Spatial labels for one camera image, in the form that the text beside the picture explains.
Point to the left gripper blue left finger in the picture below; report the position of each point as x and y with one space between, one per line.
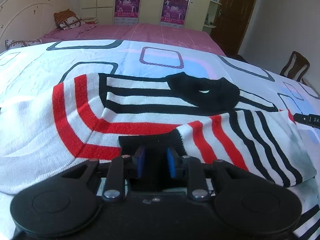
139 159

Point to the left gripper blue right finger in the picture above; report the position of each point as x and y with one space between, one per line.
173 161

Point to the orange striped pillow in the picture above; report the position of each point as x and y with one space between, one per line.
67 19

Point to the dark brown wooden door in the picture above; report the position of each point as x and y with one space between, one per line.
231 22

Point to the pink bed cover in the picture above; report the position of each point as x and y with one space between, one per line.
142 32

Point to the cream curved headboard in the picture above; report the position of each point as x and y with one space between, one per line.
28 19

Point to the cream open corner shelf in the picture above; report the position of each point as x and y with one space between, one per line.
214 6

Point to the floral pillow by headboard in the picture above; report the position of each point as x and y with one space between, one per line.
12 44

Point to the dark wooden chair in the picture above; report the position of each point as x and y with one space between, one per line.
296 67

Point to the cream wardrobe with posters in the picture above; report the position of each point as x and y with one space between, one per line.
189 14

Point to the red white black striped sweater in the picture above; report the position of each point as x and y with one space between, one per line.
97 116

